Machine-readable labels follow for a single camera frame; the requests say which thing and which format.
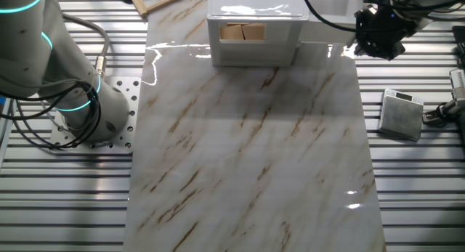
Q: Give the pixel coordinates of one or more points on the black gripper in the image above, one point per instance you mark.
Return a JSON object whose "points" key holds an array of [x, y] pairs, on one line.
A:
{"points": [[385, 23]]}

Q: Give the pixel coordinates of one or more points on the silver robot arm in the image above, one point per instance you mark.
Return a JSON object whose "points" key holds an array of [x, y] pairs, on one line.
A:
{"points": [[32, 45]]}

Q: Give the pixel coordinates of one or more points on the silver digital scale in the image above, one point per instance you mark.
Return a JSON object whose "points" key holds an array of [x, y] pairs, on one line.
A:
{"points": [[399, 117]]}

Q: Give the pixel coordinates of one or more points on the wooden block in cabinet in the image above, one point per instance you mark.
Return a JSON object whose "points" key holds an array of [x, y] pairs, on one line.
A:
{"points": [[231, 33], [254, 31]]}

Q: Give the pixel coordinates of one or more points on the white mini cabinet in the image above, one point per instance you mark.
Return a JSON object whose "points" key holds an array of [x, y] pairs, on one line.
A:
{"points": [[250, 52]]}

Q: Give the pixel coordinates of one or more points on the marble pattern board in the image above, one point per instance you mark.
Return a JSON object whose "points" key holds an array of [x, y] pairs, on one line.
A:
{"points": [[236, 172]]}

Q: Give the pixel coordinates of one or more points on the black mount block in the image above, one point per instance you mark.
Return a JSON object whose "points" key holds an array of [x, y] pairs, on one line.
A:
{"points": [[459, 45]]}

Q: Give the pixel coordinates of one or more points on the small silver camera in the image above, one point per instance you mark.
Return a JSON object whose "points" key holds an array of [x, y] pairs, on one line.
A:
{"points": [[458, 83]]}

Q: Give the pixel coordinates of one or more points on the wooden window frame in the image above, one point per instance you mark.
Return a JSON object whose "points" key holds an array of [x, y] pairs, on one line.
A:
{"points": [[160, 3]]}

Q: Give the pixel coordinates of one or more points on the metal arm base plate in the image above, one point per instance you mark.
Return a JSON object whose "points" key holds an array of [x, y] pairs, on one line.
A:
{"points": [[121, 137]]}

